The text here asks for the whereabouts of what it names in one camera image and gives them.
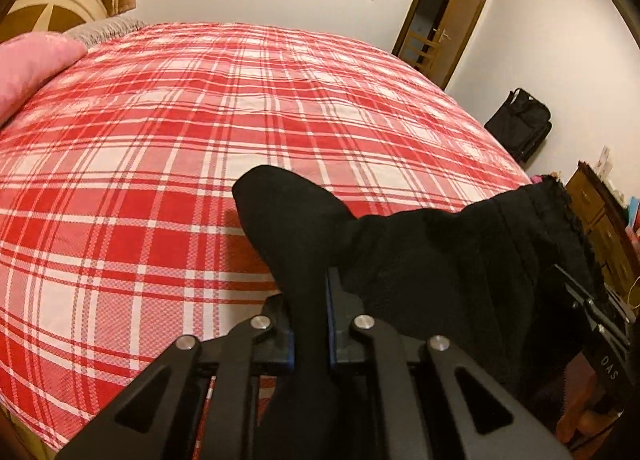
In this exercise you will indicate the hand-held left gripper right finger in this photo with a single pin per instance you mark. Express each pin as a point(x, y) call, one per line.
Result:
point(345, 330)

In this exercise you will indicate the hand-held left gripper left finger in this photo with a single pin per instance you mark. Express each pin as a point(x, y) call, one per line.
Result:
point(277, 335)

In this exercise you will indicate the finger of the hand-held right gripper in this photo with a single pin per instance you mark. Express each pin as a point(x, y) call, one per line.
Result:
point(585, 297)

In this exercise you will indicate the black pants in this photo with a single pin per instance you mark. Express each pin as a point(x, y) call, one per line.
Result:
point(425, 260)

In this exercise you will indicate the blue and pink boxes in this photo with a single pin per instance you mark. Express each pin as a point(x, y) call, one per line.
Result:
point(632, 220)

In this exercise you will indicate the wooden dresser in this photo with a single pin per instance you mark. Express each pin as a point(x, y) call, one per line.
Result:
point(590, 200)

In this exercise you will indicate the white card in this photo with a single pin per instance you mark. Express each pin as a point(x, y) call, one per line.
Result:
point(605, 158)

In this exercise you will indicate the black luggage bag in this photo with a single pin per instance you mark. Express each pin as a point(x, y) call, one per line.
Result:
point(520, 123)

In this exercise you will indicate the red plaid bed sheet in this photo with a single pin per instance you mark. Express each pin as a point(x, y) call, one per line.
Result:
point(150, 165)

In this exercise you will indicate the brown wooden door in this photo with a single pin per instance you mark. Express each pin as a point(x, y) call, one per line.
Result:
point(465, 15)

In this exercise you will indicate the pink folded blanket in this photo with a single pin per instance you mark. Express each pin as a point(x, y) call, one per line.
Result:
point(30, 70)

